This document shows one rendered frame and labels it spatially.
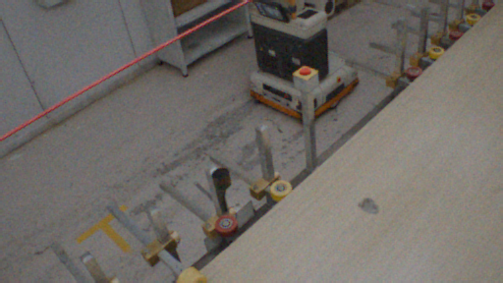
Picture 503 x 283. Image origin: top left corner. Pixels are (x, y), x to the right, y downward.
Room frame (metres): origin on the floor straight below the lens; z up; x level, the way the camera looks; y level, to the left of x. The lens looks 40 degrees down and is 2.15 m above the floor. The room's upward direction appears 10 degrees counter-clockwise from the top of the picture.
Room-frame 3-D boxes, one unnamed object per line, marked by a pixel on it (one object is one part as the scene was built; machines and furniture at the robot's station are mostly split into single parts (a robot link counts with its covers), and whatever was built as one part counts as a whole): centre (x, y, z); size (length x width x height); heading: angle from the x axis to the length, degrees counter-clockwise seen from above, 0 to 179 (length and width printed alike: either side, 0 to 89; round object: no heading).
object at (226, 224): (1.07, 0.14, 0.85); 0.08 x 0.08 x 0.11
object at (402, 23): (1.94, -0.82, 0.92); 0.04 x 0.04 x 0.48; 39
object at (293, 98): (2.84, -0.26, 0.23); 0.41 x 0.02 x 0.08; 38
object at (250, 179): (1.35, 0.04, 0.84); 0.43 x 0.03 x 0.04; 39
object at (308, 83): (1.47, -0.25, 1.18); 0.07 x 0.07 x 0.08; 39
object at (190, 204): (1.23, 0.26, 0.84); 0.43 x 0.03 x 0.04; 39
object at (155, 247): (0.98, 0.36, 0.95); 0.14 x 0.06 x 0.05; 129
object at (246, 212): (1.19, 0.14, 0.75); 0.26 x 0.01 x 0.10; 129
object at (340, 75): (3.06, -0.50, 0.16); 0.67 x 0.64 x 0.25; 128
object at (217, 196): (1.15, 0.15, 0.87); 0.04 x 0.04 x 0.48; 39
